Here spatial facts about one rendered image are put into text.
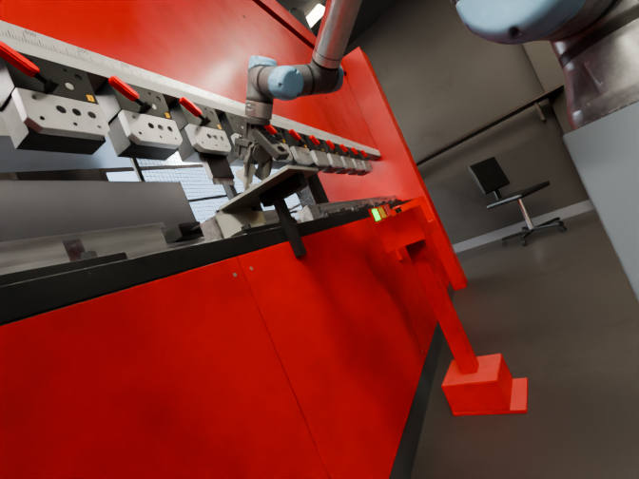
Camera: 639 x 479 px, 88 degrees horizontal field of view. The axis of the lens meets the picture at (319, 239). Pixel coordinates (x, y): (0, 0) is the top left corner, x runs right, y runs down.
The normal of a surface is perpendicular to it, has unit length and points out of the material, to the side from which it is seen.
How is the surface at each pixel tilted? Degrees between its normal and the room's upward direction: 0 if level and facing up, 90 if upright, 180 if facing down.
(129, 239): 90
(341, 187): 90
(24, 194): 90
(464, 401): 90
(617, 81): 73
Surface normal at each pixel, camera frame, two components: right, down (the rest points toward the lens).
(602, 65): -0.92, 0.05
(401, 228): -0.54, 0.19
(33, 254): 0.81, -0.37
